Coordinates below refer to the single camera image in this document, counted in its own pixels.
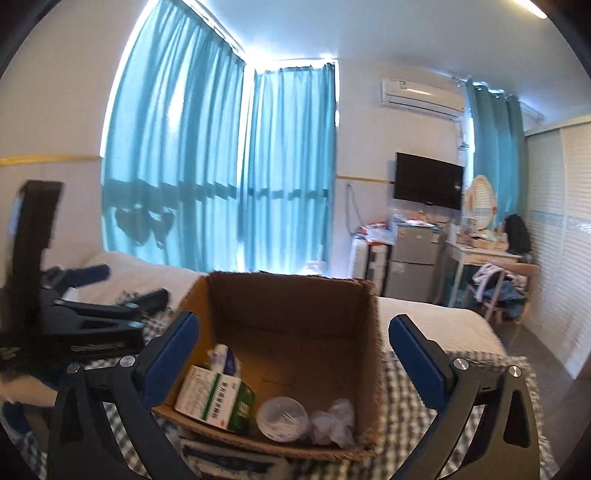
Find black wall television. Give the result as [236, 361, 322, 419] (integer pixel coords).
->
[393, 152, 465, 210]

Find narrow blue window curtain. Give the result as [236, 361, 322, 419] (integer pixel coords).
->
[238, 62, 337, 278]

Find clear round plastic container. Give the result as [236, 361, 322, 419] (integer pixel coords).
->
[256, 396, 309, 444]

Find white dressing table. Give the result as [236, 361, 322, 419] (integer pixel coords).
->
[443, 237, 525, 308]

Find blue curtain beside wardrobe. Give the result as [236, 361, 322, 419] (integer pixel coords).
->
[464, 78, 527, 232]

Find small white blue tube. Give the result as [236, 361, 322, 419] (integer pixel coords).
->
[206, 344, 243, 377]

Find small silver fridge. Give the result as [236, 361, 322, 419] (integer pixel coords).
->
[385, 222, 439, 301]

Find white air conditioner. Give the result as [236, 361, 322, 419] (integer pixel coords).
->
[381, 78, 465, 121]

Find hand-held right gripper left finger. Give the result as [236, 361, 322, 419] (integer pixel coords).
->
[46, 311, 201, 480]

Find dark flat packet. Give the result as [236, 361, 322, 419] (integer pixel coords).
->
[180, 438, 289, 480]

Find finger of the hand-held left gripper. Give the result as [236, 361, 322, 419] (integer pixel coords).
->
[42, 264, 110, 291]
[53, 289, 169, 320]

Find green white medicine box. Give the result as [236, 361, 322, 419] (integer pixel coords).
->
[174, 366, 257, 435]

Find white louvred wardrobe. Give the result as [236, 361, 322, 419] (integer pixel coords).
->
[524, 122, 591, 384]

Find ceiling light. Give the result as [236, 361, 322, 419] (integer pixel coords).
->
[512, 0, 550, 19]

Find hanging wall cable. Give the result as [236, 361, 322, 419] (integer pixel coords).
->
[346, 182, 365, 232]

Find wide blue window curtain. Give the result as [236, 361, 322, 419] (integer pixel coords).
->
[100, 0, 247, 273]

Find white suitcase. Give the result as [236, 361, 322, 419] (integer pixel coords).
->
[351, 237, 393, 296]

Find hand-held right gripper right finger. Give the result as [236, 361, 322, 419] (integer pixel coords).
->
[388, 314, 541, 480]

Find red white plastic bags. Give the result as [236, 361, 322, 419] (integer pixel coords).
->
[355, 222, 393, 245]

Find brown cardboard box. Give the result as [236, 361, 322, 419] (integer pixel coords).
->
[152, 271, 384, 460]

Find grey white checked cloth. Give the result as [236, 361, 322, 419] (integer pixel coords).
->
[0, 291, 555, 480]

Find pile of clothes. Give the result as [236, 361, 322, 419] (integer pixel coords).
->
[471, 263, 527, 305]

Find black backpack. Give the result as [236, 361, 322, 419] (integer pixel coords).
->
[503, 215, 532, 254]

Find crumpled clear plastic bag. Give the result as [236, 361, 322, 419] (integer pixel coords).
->
[310, 399, 356, 448]

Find wooden chair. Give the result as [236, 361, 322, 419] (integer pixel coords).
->
[466, 262, 540, 326]

